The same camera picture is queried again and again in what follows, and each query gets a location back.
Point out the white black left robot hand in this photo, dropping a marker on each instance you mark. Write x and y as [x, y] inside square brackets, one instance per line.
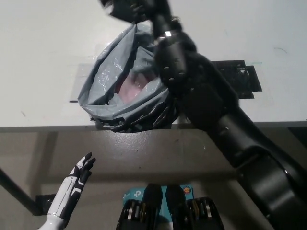
[69, 191]

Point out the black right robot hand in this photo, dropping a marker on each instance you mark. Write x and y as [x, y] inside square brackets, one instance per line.
[129, 9]

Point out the grey black plastic bag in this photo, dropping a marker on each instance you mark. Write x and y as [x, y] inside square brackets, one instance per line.
[134, 110]

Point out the black tape square marker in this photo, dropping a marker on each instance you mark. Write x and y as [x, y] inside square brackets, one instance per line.
[242, 79]

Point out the pink soft packet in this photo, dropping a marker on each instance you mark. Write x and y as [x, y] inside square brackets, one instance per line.
[136, 87]

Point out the black table leg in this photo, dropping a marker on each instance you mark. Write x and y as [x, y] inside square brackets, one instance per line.
[16, 189]

